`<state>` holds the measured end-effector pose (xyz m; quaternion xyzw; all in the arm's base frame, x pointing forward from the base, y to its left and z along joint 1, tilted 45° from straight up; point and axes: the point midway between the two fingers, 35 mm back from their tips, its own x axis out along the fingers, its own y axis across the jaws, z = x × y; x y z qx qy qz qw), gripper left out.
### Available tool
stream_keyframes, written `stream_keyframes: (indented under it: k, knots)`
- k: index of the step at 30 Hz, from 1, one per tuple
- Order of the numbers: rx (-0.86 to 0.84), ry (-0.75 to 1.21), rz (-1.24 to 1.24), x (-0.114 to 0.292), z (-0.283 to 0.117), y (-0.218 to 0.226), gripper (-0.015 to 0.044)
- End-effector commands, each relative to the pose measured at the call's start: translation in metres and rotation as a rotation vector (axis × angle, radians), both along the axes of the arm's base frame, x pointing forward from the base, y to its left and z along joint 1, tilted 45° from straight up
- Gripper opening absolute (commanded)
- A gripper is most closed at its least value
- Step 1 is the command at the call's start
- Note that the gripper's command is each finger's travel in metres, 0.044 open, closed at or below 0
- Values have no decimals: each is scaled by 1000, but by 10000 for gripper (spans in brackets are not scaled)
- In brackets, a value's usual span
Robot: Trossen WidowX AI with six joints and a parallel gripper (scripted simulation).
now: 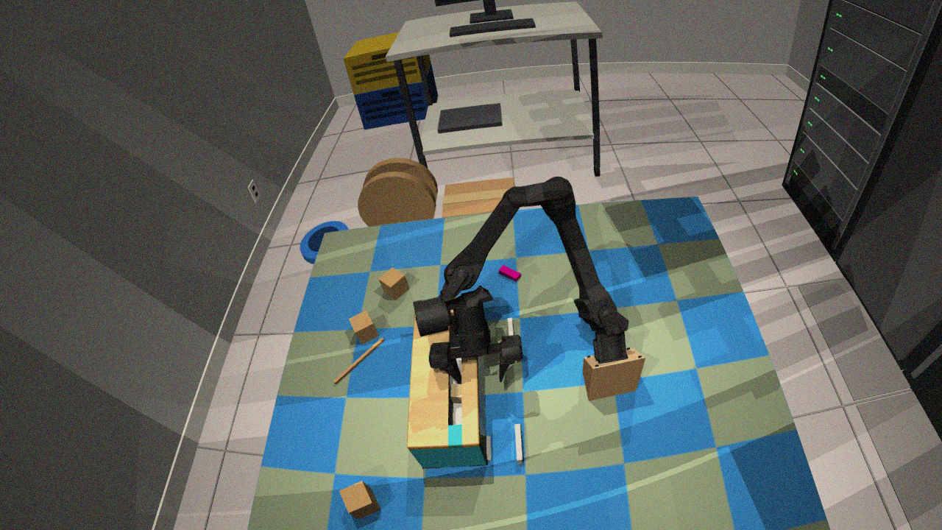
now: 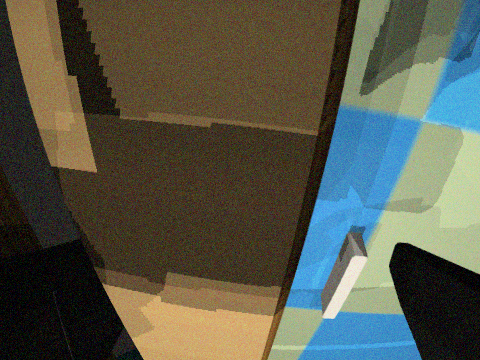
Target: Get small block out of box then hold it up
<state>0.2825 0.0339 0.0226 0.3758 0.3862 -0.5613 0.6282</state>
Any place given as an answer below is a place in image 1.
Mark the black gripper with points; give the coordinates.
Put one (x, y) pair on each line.
(474, 343)

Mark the small magenta block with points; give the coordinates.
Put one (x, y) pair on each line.
(510, 273)

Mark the long tan wooden stick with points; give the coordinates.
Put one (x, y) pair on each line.
(358, 361)

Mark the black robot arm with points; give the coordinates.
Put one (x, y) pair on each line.
(594, 304)

